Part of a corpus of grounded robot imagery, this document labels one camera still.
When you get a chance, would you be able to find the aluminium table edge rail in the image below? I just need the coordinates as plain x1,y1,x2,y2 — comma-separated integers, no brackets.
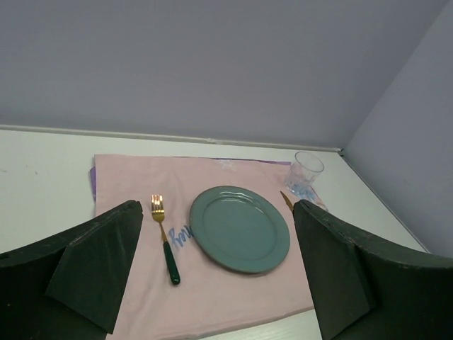
1,124,343,155

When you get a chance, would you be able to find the clear drinking glass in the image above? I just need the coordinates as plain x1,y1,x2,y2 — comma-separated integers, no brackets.
285,151,324,198

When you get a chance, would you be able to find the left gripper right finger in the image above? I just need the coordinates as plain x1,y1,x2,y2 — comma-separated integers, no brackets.
293,200,452,339

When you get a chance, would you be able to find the gold knife green handle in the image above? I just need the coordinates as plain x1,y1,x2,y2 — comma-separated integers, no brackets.
280,191,294,212

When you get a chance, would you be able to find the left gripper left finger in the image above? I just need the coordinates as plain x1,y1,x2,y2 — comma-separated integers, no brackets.
1,200,143,339

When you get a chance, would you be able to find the pink cloth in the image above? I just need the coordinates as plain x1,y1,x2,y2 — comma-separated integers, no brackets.
95,154,313,339

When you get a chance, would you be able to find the teal plate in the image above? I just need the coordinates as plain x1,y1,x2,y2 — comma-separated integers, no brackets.
189,186,291,274

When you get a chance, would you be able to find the gold fork green handle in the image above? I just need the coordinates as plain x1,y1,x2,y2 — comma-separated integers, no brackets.
151,195,181,285

